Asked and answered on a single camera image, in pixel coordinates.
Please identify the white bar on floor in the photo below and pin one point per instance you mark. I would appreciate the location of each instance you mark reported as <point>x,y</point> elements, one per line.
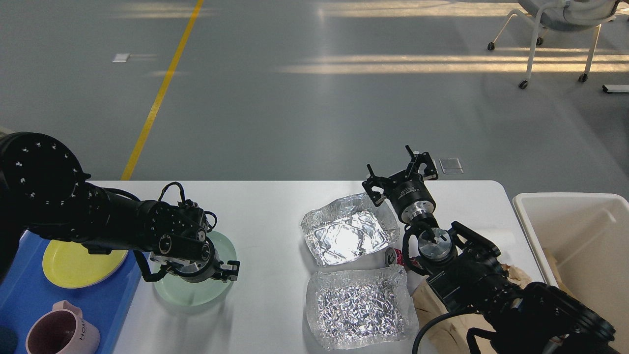
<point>615,89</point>

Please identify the upper aluminium foil tray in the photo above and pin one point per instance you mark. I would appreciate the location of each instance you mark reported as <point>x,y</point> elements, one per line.
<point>348,228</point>

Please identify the brown paper bag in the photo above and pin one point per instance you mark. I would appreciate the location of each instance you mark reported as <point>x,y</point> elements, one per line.
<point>448,336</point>

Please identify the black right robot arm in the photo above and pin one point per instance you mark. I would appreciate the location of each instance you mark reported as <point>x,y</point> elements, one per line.
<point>462,270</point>

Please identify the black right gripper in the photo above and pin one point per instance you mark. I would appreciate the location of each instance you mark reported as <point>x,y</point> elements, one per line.
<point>406,191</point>

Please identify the lower aluminium foil tray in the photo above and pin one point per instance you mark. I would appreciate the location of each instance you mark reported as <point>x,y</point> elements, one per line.
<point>357,308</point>

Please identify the white plastic bin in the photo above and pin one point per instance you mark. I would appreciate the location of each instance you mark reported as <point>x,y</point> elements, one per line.
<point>581,242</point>

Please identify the pink mug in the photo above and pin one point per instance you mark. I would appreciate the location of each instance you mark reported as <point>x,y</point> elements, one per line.
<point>63,330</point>

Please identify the yellow plate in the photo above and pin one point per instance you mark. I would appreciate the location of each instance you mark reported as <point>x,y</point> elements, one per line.
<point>69,265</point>

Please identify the blue plastic tray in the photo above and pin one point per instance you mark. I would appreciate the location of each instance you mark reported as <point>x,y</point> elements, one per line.
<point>26,295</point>

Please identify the crushed red soda can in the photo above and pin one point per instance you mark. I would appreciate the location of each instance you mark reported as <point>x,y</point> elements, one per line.
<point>393,256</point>

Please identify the light green plate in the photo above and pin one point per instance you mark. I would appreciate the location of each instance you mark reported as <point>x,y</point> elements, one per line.
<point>179,292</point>

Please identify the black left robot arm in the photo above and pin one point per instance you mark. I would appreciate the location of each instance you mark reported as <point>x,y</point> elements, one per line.
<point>44,190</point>

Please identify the aluminium foil tray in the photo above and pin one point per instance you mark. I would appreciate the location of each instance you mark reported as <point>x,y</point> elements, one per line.
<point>348,228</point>
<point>357,308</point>

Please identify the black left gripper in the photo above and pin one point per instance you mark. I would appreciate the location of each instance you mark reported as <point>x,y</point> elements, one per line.
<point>196,271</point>

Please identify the white office chair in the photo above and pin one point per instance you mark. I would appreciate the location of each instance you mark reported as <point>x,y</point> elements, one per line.
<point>561,16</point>

